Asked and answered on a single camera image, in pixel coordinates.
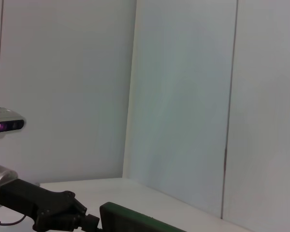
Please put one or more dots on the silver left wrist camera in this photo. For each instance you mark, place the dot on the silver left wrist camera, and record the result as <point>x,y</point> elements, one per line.
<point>4,123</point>

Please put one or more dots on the green glasses case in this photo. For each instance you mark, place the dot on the green glasses case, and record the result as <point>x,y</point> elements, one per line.
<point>125,217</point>

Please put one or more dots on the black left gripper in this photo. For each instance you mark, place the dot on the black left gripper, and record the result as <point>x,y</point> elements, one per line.
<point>33,198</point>

